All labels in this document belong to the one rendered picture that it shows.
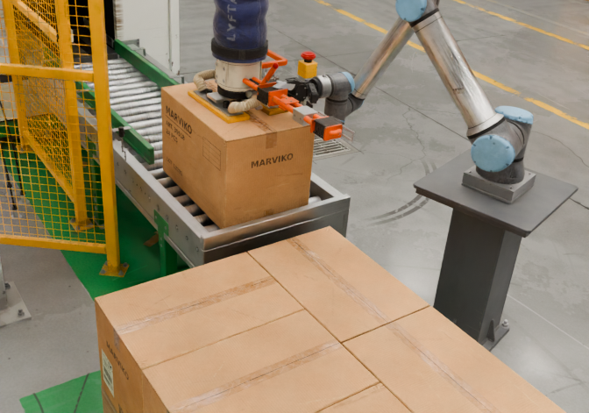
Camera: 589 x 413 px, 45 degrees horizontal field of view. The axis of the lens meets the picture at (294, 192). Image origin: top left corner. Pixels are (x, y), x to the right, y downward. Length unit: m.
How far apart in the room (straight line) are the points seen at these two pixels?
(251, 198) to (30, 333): 1.14
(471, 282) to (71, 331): 1.72
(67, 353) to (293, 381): 1.25
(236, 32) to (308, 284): 0.99
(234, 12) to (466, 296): 1.52
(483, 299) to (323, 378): 1.09
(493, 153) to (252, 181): 0.91
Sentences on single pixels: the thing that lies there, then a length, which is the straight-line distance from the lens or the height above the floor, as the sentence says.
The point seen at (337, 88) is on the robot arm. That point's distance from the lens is 2.83.
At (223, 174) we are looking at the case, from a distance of 2.68.
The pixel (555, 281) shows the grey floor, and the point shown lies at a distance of 3.88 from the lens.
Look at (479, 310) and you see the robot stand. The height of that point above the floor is 0.23.
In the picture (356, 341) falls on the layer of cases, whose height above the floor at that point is 0.54.
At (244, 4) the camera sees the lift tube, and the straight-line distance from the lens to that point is 2.73.
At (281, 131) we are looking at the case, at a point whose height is 0.94.
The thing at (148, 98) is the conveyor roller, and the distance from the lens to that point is 4.14.
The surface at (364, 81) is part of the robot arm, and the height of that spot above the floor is 1.07.
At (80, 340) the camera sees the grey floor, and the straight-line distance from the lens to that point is 3.19.
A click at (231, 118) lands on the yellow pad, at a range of 2.76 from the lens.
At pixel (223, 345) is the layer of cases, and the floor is 0.54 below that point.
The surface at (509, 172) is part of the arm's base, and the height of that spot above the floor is 0.85.
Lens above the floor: 2.05
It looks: 29 degrees down
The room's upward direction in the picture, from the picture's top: 4 degrees clockwise
